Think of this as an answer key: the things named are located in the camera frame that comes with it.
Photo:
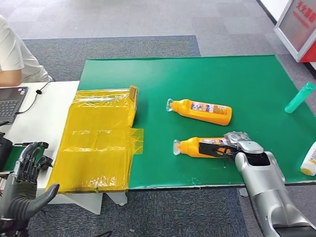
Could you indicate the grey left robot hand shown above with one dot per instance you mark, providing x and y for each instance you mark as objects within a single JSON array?
[{"x": 22, "y": 206}]

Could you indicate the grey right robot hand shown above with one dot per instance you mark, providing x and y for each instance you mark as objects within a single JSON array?
[{"x": 237, "y": 139}]

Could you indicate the orange bottle with clear cap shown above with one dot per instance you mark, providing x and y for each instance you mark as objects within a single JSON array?
[
  {"x": 200, "y": 113},
  {"x": 191, "y": 147}
]

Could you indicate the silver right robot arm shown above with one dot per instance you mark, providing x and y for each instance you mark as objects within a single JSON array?
[{"x": 262, "y": 183}]

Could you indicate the person's right forearm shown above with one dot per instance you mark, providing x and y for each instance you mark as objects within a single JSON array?
[{"x": 10, "y": 78}]

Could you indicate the green plastic bottle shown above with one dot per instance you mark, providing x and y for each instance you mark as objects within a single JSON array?
[{"x": 299, "y": 98}]

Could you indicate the white bottle with yellow cap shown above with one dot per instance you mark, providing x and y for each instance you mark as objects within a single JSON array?
[{"x": 309, "y": 163}]

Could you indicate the small green belt conveyor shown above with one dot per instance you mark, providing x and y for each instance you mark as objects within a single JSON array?
[{"x": 14, "y": 157}]

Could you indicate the black box device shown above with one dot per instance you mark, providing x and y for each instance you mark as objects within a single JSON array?
[{"x": 4, "y": 150}]

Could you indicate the white table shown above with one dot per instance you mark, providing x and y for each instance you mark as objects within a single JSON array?
[{"x": 49, "y": 114}]

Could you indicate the dark grey laptop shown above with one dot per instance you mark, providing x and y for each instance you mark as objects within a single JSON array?
[{"x": 10, "y": 103}]

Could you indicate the green table mat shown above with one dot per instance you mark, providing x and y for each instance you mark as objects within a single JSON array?
[{"x": 173, "y": 77}]

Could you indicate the yellow plastic wrapped box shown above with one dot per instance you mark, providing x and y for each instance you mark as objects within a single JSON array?
[{"x": 99, "y": 157}]

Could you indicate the red and white display stand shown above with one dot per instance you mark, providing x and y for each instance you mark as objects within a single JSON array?
[{"x": 299, "y": 26}]

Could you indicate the person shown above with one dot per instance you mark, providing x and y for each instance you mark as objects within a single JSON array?
[{"x": 27, "y": 65}]

